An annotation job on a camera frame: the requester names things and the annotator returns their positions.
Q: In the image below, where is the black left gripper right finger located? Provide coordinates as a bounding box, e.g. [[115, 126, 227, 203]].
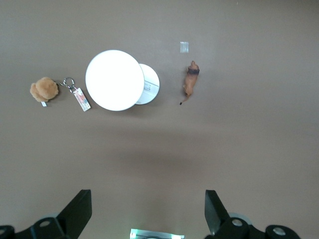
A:
[[204, 190, 300, 239]]

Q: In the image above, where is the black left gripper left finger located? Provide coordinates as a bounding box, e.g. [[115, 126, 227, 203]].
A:
[[0, 189, 93, 239]]

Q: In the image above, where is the brown lion figurine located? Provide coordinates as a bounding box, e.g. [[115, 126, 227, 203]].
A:
[[178, 60, 201, 106]]

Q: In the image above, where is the white round desk lamp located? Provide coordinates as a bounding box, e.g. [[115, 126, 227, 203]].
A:
[[85, 49, 160, 112]]

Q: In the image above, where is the brown plush keychain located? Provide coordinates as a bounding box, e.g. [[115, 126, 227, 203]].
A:
[[29, 76, 92, 112]]

